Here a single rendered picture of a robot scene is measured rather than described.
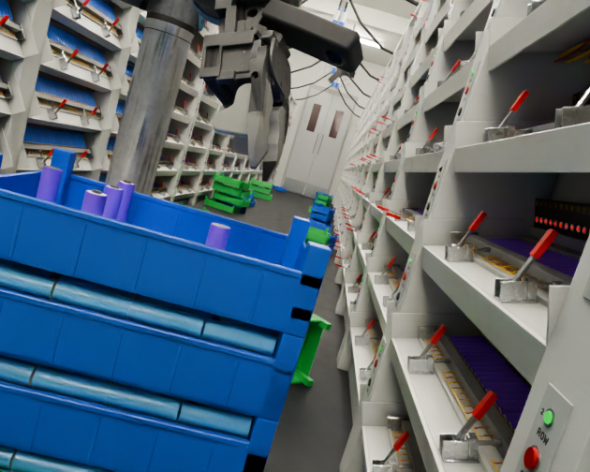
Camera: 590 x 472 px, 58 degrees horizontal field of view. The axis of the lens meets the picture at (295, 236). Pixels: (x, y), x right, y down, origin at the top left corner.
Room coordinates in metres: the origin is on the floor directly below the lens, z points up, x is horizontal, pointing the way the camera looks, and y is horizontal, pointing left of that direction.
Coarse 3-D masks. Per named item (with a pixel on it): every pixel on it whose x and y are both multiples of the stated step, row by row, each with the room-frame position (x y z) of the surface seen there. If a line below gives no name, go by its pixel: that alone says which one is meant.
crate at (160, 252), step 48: (0, 192) 0.41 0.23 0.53; (0, 240) 0.41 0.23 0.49; (48, 240) 0.42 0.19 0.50; (96, 240) 0.42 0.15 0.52; (144, 240) 0.43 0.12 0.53; (192, 240) 0.62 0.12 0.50; (240, 240) 0.63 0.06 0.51; (288, 240) 0.62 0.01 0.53; (144, 288) 0.43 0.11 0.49; (192, 288) 0.43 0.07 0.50; (240, 288) 0.44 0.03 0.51; (288, 288) 0.44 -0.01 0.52
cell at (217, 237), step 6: (210, 228) 0.47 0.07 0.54; (216, 228) 0.46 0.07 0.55; (222, 228) 0.46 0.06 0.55; (228, 228) 0.47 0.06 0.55; (210, 234) 0.46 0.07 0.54; (216, 234) 0.46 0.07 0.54; (222, 234) 0.46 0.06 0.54; (228, 234) 0.47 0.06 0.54; (210, 240) 0.46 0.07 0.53; (216, 240) 0.46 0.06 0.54; (222, 240) 0.46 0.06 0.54; (216, 246) 0.46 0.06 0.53; (222, 246) 0.47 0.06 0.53
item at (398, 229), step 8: (392, 200) 1.73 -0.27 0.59; (400, 200) 1.73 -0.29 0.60; (408, 200) 1.73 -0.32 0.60; (416, 200) 1.73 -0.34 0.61; (424, 200) 1.73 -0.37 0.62; (392, 208) 1.73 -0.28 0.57; (400, 208) 1.73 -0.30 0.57; (408, 208) 1.71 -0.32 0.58; (416, 208) 1.71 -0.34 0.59; (424, 208) 1.73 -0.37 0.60; (416, 216) 1.13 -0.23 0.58; (392, 224) 1.53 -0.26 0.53; (400, 224) 1.45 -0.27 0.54; (416, 224) 1.13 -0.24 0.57; (392, 232) 1.53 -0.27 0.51; (400, 232) 1.36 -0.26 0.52; (408, 232) 1.25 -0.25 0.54; (416, 232) 1.13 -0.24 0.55; (400, 240) 1.36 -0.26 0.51; (408, 240) 1.21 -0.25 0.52; (408, 248) 1.21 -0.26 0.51
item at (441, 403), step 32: (416, 320) 1.03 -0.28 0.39; (448, 320) 1.03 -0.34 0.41; (416, 352) 0.94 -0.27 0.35; (448, 352) 0.88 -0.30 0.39; (480, 352) 0.89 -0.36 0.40; (416, 384) 0.80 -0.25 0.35; (448, 384) 0.80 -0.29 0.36; (480, 384) 0.75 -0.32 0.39; (512, 384) 0.75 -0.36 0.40; (416, 416) 0.71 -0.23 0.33; (448, 416) 0.69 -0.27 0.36; (480, 416) 0.58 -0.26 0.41; (512, 416) 0.65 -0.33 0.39; (448, 448) 0.58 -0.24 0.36; (480, 448) 0.61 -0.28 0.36
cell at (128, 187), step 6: (126, 180) 0.59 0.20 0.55; (120, 186) 0.57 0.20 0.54; (126, 186) 0.58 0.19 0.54; (132, 186) 0.58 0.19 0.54; (126, 192) 0.58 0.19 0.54; (132, 192) 0.58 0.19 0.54; (126, 198) 0.58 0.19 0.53; (126, 204) 0.58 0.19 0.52; (120, 210) 0.57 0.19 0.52; (126, 210) 0.58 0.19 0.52; (120, 216) 0.58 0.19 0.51; (126, 216) 0.58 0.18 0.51
